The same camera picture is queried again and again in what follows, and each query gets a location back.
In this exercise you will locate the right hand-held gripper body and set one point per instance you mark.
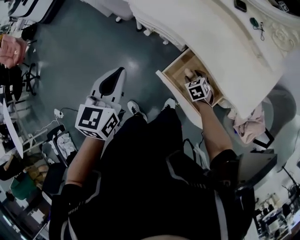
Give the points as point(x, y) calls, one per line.
point(198, 90)

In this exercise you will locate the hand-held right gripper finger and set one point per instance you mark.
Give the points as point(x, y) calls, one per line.
point(199, 74)

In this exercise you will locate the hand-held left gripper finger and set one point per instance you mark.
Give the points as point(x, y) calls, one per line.
point(120, 91)
point(97, 85)

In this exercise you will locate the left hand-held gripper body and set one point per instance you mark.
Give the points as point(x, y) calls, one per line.
point(91, 117)

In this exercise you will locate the small beige object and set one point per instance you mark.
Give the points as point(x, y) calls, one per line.
point(188, 72)

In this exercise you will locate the small white drawer wooden inside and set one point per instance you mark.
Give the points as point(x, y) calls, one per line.
point(180, 68)

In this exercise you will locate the white dressing table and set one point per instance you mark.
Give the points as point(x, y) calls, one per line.
point(211, 35)

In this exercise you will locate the metal eyelash curler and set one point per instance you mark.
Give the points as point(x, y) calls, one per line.
point(261, 30)

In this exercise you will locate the person's left forearm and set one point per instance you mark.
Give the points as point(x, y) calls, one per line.
point(84, 159)

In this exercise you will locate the person's right forearm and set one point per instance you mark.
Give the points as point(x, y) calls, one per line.
point(213, 131)

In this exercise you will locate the person's left white shoe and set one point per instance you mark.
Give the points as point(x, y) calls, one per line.
point(137, 111)

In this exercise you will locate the person's white shoe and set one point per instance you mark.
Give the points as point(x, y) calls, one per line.
point(137, 111)
point(169, 104)

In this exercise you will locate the person's right white shoe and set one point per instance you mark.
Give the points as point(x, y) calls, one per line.
point(169, 104)

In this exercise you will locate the white power strip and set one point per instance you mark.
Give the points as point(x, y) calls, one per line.
point(59, 113)

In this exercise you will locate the white cloth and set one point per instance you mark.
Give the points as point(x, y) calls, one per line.
point(65, 144)

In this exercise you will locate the black bin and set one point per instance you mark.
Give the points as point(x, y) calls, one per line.
point(54, 150)

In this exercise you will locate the small blue object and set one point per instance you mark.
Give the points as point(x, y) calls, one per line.
point(235, 132)

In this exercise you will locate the pink clothes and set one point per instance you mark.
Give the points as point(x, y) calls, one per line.
point(250, 124)

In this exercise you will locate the black office chair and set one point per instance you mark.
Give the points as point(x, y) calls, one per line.
point(30, 75)

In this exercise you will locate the white board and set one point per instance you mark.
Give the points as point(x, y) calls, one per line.
point(12, 126)

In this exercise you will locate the grey chair black legs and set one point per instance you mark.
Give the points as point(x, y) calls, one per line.
point(281, 105)

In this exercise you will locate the pink cushion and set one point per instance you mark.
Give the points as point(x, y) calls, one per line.
point(11, 50)

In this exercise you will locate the person's black clothing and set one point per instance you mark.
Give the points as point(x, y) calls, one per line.
point(152, 187)

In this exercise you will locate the dark grey box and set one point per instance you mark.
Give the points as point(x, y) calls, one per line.
point(256, 166)

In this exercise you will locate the green bin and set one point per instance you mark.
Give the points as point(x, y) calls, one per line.
point(23, 186)

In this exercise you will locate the white and black machine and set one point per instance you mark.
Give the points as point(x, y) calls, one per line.
point(30, 8)

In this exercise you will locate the black tripod stand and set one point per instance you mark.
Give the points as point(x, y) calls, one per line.
point(291, 182)

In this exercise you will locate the oval mirror white carved frame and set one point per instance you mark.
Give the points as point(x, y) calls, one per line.
point(281, 35)

